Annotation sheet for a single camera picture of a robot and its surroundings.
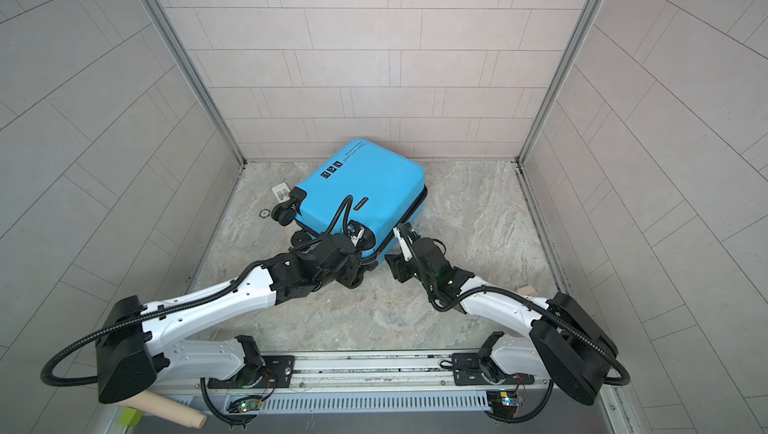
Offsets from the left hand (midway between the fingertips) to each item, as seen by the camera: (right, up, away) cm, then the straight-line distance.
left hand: (365, 256), depth 77 cm
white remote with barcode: (-33, +16, +27) cm, 46 cm away
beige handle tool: (-42, -29, -14) cm, 53 cm away
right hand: (+7, -1, +5) cm, 8 cm away
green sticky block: (-49, -31, -14) cm, 59 cm away
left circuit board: (-24, -29, -13) cm, 40 cm away
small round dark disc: (-37, +9, +23) cm, 44 cm away
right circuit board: (+33, -31, -9) cm, 47 cm away
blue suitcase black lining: (-1, +19, +10) cm, 21 cm away
